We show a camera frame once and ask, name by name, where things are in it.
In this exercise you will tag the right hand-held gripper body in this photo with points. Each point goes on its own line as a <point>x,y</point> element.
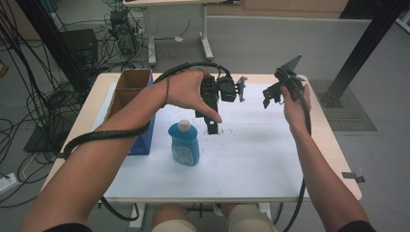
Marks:
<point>290,79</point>

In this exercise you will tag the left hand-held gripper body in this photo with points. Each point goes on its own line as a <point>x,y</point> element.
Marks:
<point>227,88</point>

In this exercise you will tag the blue bottle with white cap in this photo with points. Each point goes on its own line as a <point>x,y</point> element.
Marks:
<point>184,145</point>

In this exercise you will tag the blue cardboard box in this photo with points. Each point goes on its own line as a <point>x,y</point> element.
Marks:
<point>141,141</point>

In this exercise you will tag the person's left hand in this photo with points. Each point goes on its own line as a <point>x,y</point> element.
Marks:
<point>185,90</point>

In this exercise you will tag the person's right hand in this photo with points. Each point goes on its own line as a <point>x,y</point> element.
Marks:
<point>295,116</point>

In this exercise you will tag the white table mat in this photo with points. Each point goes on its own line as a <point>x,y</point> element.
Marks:
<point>241,161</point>

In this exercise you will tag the grey floor mat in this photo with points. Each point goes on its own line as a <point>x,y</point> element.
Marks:
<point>348,109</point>

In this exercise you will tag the wooden table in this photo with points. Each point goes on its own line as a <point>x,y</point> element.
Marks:
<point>325,141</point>

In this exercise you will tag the person's right leg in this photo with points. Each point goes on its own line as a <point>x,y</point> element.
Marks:
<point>248,219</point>

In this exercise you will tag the person's leg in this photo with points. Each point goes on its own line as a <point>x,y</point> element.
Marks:
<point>248,219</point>
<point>172,219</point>

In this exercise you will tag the person's left leg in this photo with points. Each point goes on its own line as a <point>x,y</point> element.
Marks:
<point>172,219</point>

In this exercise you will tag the grey computer case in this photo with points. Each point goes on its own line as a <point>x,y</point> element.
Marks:
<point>124,32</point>

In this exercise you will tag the grey tape piece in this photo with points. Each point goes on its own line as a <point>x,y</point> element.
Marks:
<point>353,177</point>

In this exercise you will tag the black computer tower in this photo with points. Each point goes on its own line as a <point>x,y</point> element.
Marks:
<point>80,45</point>

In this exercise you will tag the black floor plate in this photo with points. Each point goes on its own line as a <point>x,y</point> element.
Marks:
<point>40,141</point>

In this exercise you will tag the white power strip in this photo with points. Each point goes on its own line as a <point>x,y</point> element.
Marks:
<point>7,183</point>

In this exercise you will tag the white desk frame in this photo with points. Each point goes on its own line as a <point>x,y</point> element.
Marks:
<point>204,35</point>

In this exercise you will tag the black metal post with foot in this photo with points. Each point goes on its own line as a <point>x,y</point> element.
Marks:
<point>364,45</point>

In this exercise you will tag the black slanted metal post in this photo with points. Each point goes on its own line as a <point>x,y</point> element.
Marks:
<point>54,45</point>

